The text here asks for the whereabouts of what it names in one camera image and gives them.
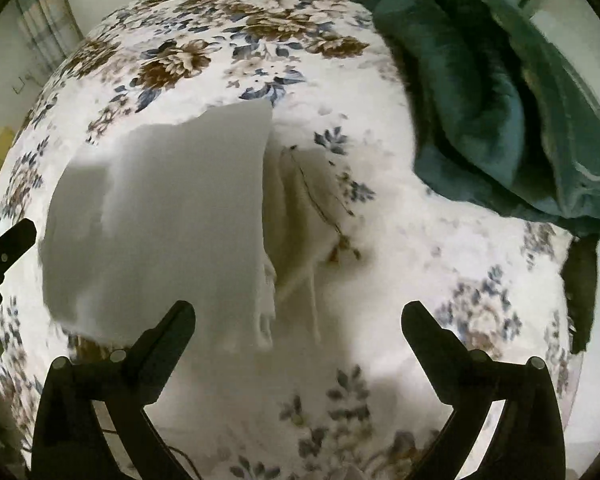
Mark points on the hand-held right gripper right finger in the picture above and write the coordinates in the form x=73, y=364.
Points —
x=430, y=345

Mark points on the dark green blanket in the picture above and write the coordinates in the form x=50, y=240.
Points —
x=480, y=110

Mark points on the folded beige shirt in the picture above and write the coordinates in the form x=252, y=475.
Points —
x=300, y=210

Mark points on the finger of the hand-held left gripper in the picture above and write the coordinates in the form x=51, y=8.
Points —
x=10, y=250

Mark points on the bed with floral sheet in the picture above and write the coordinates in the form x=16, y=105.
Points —
x=380, y=320

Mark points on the black garment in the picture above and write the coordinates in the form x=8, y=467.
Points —
x=580, y=290

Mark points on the white t-shirt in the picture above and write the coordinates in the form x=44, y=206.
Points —
x=170, y=220

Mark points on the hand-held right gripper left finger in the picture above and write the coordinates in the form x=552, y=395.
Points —
x=165, y=340

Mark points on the wall socket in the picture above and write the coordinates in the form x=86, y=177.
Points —
x=24, y=82

